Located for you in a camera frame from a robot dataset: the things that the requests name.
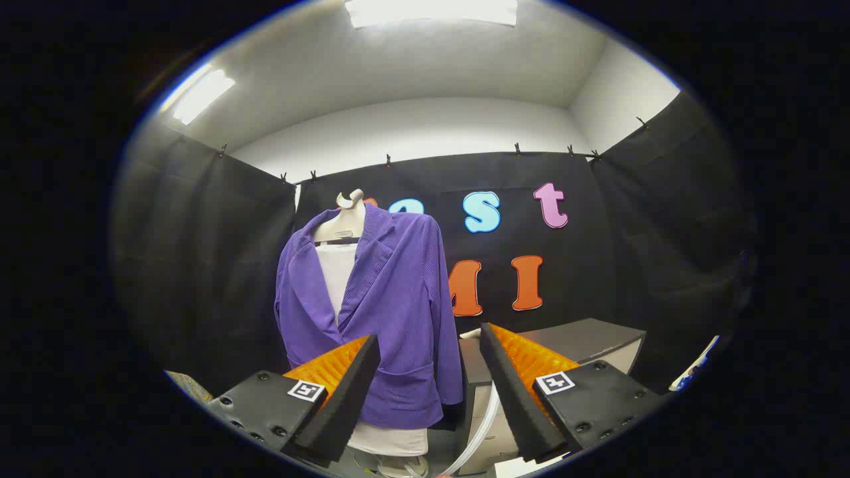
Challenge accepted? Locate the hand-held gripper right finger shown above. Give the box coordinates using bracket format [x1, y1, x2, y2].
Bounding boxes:
[479, 323, 667, 463]

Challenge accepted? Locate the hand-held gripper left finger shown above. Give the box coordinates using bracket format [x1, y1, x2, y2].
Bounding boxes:
[207, 334, 381, 467]

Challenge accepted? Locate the grey ribbed steamer hose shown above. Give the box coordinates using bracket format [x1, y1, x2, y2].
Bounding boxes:
[438, 382, 500, 477]

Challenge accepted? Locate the grey garment steamer base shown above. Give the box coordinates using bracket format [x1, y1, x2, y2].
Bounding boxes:
[458, 335, 525, 476]

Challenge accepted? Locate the purple corduroy jacket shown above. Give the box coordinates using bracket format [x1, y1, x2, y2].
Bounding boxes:
[274, 202, 464, 430]

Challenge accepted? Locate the white clothes hanger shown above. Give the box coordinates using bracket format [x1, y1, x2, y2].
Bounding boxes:
[312, 189, 367, 245]

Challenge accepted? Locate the grey drawer cabinet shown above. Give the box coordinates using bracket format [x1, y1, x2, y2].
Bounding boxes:
[518, 317, 646, 392]

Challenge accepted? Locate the white cloth under jacket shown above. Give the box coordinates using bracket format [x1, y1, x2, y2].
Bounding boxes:
[315, 243, 429, 459]

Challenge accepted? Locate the patterned flat item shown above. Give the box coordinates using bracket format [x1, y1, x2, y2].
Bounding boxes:
[165, 370, 213, 404]

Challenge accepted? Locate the row of black clips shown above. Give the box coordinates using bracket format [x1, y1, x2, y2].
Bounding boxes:
[218, 116, 649, 185]

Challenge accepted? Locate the narrow ceiling light panel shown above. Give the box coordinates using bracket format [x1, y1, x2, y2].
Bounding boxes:
[173, 66, 236, 125]

